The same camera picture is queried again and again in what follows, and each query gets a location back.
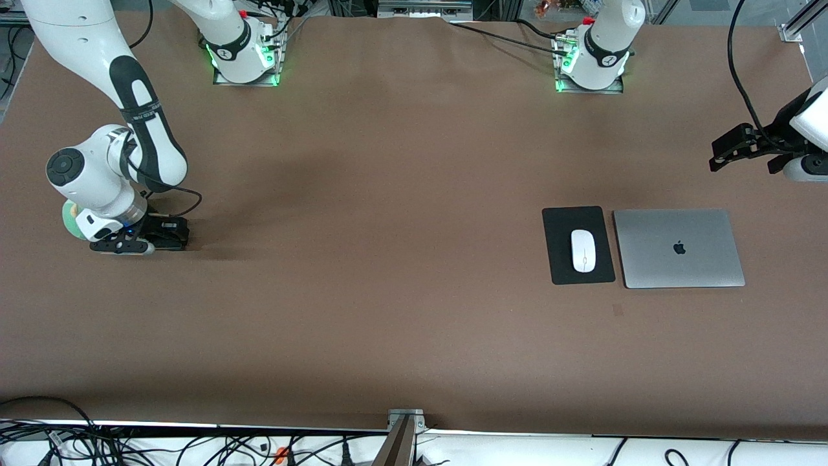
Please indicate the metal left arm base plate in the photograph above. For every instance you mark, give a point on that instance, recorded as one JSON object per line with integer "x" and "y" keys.
{"x": 614, "y": 88}

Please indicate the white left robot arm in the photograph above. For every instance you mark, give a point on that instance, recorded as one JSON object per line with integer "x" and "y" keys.
{"x": 605, "y": 39}

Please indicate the brown table cover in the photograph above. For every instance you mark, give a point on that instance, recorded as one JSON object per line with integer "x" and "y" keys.
{"x": 388, "y": 336}

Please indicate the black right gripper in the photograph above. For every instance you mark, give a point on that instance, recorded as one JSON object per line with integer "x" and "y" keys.
{"x": 160, "y": 228}

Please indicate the aluminium frame bar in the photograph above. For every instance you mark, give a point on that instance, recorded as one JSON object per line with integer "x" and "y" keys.
{"x": 420, "y": 10}

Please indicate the black mouse pad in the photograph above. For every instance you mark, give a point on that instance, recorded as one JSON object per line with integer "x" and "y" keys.
{"x": 556, "y": 246}

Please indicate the aluminium profile post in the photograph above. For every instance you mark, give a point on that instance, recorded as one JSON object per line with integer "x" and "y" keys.
{"x": 401, "y": 440}

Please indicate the white computer mouse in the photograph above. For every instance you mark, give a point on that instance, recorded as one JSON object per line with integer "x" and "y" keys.
{"x": 583, "y": 250}

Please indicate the aluminium corner frame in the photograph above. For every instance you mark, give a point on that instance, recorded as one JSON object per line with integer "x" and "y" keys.
{"x": 795, "y": 29}

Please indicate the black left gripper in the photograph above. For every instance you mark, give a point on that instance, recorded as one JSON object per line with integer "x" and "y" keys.
{"x": 771, "y": 138}

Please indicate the green dinosaur plush toy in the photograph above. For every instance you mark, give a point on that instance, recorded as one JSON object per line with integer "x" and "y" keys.
{"x": 68, "y": 221}

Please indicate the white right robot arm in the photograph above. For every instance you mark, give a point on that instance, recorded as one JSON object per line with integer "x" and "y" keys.
{"x": 84, "y": 39}

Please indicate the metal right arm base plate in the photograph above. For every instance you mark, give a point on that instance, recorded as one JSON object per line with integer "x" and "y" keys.
{"x": 223, "y": 80}

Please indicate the grey closed laptop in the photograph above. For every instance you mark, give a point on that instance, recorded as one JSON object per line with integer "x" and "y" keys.
{"x": 679, "y": 248}

